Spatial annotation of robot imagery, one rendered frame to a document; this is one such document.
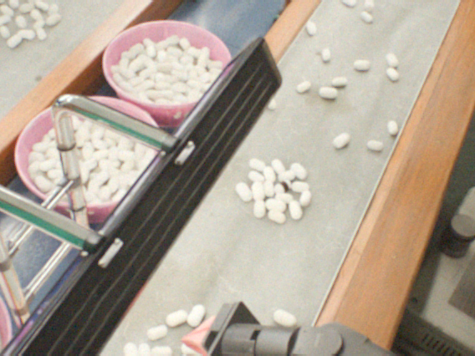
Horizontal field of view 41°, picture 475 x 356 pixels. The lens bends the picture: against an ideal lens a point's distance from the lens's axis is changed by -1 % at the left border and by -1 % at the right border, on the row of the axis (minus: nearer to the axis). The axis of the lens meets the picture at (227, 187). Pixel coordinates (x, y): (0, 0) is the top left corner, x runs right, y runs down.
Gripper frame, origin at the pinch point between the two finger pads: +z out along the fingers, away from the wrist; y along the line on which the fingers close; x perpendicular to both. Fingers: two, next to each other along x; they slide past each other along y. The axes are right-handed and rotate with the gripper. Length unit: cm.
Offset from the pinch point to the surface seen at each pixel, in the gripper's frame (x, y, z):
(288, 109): 1, -57, 11
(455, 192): 87, -125, 25
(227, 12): -13, -88, 37
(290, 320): 11.7, -13.0, -4.3
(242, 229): 3.9, -26.1, 7.8
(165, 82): -16, -51, 30
